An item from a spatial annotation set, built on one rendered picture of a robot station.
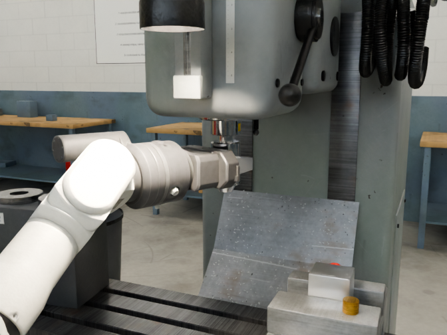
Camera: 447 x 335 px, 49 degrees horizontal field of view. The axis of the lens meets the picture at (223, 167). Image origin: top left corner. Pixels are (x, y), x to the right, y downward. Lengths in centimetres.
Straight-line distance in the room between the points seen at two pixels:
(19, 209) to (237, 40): 54
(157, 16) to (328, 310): 45
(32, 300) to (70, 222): 9
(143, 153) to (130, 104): 529
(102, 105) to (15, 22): 167
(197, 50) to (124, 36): 534
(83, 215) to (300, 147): 67
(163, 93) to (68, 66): 578
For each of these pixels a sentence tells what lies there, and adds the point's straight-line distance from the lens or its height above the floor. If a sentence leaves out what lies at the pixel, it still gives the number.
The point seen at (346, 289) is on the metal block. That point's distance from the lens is 74.
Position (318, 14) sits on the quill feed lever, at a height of 146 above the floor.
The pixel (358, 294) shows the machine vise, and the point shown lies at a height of 104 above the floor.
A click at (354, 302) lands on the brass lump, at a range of 71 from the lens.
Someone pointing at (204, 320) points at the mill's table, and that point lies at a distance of 92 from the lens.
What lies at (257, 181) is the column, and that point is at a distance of 116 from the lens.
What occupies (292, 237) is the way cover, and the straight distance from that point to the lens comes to 112.
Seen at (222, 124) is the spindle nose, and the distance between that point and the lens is 74.
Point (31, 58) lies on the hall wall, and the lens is 688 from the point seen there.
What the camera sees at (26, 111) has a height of 96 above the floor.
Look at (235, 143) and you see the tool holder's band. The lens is 75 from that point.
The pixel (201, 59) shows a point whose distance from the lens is 64.
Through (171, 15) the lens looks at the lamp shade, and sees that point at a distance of 53.
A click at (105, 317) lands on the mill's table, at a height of 94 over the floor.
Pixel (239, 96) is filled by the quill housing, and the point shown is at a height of 134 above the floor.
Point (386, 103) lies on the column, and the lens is 108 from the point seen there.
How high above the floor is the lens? 137
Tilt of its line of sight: 10 degrees down
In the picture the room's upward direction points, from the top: straight up
